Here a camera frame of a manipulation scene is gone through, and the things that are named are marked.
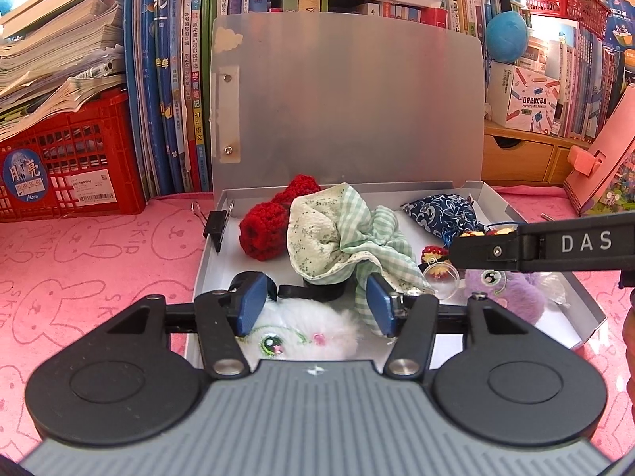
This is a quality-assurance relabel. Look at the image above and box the row of books behind lid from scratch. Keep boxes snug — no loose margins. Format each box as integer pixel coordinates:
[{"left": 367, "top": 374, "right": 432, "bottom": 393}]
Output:
[{"left": 248, "top": 0, "right": 535, "bottom": 36}]

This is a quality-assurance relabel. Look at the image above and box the stack of papers and books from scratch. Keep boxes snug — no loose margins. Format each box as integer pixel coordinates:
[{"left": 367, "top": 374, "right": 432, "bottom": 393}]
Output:
[{"left": 0, "top": 0, "right": 131, "bottom": 140}]

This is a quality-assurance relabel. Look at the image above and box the green gingham cloth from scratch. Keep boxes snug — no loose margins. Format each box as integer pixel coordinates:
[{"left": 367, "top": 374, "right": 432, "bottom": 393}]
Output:
[{"left": 287, "top": 183, "right": 438, "bottom": 299}]

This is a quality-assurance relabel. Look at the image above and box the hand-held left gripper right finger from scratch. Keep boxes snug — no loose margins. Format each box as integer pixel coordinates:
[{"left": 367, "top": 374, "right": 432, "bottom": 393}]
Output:
[{"left": 365, "top": 274, "right": 533, "bottom": 382}]

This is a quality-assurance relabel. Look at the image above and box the black binder clip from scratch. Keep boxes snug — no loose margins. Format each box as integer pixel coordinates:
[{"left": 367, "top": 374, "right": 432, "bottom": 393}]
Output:
[{"left": 191, "top": 200, "right": 235, "bottom": 253}]

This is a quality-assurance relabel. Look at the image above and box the pink bunny-pattern mat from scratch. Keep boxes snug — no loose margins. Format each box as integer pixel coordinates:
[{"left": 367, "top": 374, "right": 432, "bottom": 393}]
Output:
[{"left": 0, "top": 183, "right": 635, "bottom": 463}]

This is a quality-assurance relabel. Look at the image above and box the small red mesh basket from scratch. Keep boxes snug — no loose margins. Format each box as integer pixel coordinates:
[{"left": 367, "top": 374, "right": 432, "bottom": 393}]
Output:
[{"left": 523, "top": 0, "right": 611, "bottom": 41}]

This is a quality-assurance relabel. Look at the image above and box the row of slim colourful books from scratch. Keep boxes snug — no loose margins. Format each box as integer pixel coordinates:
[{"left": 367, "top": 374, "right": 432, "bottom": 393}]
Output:
[{"left": 528, "top": 20, "right": 627, "bottom": 140}]

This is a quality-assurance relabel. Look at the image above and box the white fluffy plush toy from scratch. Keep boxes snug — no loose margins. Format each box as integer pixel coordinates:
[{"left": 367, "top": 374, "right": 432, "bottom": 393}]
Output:
[{"left": 235, "top": 292, "right": 364, "bottom": 362}]

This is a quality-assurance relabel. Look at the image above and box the clear plastic ball charm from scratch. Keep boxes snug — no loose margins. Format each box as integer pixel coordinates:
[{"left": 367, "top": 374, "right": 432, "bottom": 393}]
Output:
[{"left": 426, "top": 261, "right": 466, "bottom": 303}]

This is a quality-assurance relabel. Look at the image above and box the white cloth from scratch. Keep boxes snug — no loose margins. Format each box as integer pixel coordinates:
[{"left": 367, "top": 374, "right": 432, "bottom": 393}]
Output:
[{"left": 538, "top": 273, "right": 567, "bottom": 305}]

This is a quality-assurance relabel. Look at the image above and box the silver box with lid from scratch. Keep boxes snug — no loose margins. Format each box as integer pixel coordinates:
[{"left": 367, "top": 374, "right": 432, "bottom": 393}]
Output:
[{"left": 183, "top": 12, "right": 607, "bottom": 364}]

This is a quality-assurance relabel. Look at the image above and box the row of tall blue books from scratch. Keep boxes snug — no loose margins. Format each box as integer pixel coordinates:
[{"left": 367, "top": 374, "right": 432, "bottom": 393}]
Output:
[{"left": 124, "top": 0, "right": 250, "bottom": 195}]

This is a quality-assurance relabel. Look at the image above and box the blue plush ball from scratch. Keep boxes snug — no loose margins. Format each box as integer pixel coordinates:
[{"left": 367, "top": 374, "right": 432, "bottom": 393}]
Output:
[{"left": 485, "top": 10, "right": 529, "bottom": 63}]

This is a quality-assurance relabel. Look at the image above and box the wooden drawer organizer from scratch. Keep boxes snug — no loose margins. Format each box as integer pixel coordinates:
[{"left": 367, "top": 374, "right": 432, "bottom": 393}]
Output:
[{"left": 481, "top": 121, "right": 579, "bottom": 187}]

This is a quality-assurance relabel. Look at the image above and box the white printed carton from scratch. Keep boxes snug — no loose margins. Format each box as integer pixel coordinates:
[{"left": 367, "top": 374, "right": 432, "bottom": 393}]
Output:
[{"left": 488, "top": 62, "right": 562, "bottom": 135}]

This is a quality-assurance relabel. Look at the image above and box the red crochet bundle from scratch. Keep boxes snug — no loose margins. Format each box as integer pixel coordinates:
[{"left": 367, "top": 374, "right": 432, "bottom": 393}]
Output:
[{"left": 239, "top": 175, "right": 323, "bottom": 261}]

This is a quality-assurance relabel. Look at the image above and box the black round object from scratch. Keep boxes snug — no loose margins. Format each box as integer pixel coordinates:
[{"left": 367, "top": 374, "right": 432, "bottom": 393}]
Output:
[{"left": 302, "top": 278, "right": 348, "bottom": 303}]

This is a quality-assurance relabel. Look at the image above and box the purple fluffy plush toy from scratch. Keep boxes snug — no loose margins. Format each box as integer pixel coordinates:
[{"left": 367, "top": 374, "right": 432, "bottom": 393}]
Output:
[{"left": 461, "top": 268, "right": 547, "bottom": 326}]

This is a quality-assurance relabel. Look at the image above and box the blue patterned drawstring pouch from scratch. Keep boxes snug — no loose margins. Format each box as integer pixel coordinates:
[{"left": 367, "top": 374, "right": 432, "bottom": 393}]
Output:
[{"left": 401, "top": 193, "right": 480, "bottom": 250}]

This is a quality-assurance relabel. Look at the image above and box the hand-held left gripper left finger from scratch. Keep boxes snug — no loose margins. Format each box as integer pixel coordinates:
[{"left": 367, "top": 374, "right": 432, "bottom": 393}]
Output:
[{"left": 102, "top": 271, "right": 279, "bottom": 381}]

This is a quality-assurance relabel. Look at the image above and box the blue printed box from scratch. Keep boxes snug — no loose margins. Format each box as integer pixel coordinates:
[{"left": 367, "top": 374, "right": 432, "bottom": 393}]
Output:
[{"left": 600, "top": 0, "right": 635, "bottom": 68}]

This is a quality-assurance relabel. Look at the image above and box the pink house-shaped box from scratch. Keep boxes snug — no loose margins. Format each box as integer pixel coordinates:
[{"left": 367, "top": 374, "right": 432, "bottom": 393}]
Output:
[{"left": 563, "top": 84, "right": 635, "bottom": 217}]

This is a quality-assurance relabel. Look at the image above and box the yellow red crochet bow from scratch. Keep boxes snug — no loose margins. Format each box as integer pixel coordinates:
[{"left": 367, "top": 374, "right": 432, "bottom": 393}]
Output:
[{"left": 421, "top": 225, "right": 518, "bottom": 269}]

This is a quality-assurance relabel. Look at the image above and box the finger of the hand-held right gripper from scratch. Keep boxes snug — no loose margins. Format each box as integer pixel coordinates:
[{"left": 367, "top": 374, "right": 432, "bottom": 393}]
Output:
[{"left": 448, "top": 210, "right": 635, "bottom": 275}]

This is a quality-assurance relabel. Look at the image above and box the large red plastic basket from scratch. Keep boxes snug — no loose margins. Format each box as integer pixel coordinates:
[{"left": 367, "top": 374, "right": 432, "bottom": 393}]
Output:
[{"left": 0, "top": 90, "right": 148, "bottom": 223}]

